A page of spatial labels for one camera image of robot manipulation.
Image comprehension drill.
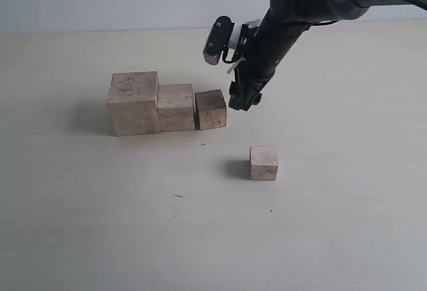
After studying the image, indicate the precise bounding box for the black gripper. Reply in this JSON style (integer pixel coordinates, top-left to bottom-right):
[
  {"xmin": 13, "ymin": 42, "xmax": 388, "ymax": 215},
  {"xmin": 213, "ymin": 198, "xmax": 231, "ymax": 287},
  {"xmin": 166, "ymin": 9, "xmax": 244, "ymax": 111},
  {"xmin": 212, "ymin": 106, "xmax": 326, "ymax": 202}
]
[{"xmin": 228, "ymin": 10, "xmax": 310, "ymax": 111}]

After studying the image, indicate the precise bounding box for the third largest wooden cube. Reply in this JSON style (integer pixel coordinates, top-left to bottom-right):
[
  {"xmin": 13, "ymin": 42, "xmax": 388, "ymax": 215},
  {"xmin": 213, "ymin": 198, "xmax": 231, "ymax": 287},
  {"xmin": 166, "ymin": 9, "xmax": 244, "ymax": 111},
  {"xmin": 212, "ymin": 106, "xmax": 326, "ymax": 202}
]
[{"xmin": 195, "ymin": 89, "xmax": 227, "ymax": 130}]

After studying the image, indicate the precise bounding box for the second largest wooden cube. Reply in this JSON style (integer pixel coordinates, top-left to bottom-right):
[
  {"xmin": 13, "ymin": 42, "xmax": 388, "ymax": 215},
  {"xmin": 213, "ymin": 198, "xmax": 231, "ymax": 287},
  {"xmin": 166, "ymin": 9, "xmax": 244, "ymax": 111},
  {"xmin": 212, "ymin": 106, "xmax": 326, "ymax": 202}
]
[{"xmin": 157, "ymin": 83, "xmax": 195, "ymax": 132}]

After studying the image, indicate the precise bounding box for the smallest wooden cube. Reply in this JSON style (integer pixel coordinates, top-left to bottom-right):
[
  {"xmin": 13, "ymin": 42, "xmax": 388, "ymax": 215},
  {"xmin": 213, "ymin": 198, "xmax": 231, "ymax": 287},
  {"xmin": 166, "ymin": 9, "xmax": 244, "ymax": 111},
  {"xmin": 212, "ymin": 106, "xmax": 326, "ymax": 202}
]
[{"xmin": 250, "ymin": 145, "xmax": 278, "ymax": 181}]

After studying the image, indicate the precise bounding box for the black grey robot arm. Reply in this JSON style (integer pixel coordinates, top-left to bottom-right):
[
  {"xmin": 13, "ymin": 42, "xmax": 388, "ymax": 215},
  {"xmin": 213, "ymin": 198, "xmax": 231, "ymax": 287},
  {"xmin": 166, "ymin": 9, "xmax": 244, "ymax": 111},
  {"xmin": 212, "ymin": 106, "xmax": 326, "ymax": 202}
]
[{"xmin": 229, "ymin": 0, "xmax": 426, "ymax": 111}]

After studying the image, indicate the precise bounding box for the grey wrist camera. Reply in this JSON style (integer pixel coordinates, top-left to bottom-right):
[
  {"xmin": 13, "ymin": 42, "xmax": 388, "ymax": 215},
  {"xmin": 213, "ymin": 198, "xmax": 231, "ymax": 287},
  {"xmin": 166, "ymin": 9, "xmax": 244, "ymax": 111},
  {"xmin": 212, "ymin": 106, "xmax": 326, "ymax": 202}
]
[{"xmin": 203, "ymin": 15, "xmax": 241, "ymax": 65}]

